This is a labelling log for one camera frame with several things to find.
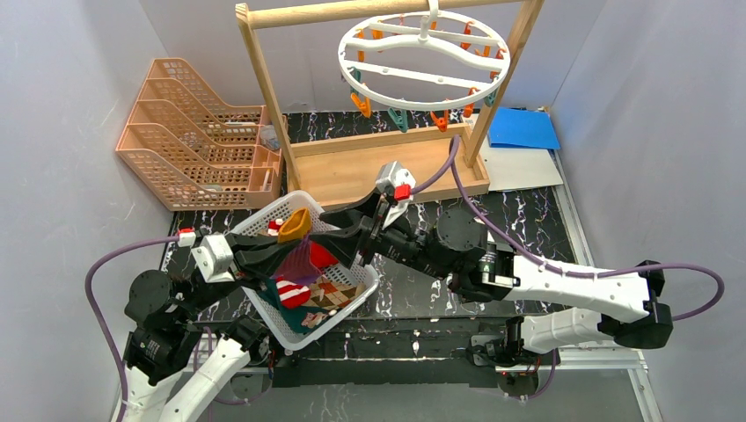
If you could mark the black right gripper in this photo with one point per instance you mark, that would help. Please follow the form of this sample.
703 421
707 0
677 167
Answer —
372 234

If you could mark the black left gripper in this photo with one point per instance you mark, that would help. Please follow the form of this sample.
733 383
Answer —
234 253

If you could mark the purple sock with yellow cuff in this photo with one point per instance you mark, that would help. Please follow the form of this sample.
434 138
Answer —
298 227

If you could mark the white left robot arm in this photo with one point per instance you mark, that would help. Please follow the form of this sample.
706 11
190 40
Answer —
165 309

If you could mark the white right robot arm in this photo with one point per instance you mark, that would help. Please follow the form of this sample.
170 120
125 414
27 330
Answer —
624 309

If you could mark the wooden hanger rack stand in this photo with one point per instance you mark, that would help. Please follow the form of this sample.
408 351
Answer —
339 171

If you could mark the white round clip hanger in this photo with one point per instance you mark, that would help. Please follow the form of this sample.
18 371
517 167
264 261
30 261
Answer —
424 60

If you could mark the white plastic laundry basket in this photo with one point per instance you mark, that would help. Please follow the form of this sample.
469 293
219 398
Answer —
282 209

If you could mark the red white striped sock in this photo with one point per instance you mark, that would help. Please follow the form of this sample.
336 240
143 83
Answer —
296 272

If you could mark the argyle brown sock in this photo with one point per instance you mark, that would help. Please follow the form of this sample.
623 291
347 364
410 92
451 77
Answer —
330 295

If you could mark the dark green sock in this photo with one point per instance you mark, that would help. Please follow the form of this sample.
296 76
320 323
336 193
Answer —
287 298

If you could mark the peach plastic file organizer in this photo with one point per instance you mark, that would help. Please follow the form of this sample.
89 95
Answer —
193 150

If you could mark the teal front clothes peg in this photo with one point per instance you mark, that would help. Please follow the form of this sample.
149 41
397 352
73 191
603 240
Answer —
399 118

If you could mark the orange front-left clothes peg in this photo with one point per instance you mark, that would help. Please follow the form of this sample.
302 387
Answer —
361 102

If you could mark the orange front-centre clothes peg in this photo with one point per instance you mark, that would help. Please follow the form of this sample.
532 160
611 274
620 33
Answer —
441 120

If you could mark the white paper sheet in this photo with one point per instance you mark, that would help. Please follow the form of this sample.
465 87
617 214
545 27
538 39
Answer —
511 169

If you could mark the orange front-right clothes peg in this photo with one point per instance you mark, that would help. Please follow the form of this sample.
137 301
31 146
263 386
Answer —
468 108

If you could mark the blue folder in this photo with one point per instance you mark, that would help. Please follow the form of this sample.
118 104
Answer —
522 129

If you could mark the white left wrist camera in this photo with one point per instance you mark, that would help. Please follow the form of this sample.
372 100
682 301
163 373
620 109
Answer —
212 253

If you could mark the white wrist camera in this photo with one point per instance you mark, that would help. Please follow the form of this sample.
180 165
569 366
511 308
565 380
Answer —
212 253
396 183

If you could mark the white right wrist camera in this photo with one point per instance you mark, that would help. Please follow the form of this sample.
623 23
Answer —
396 183

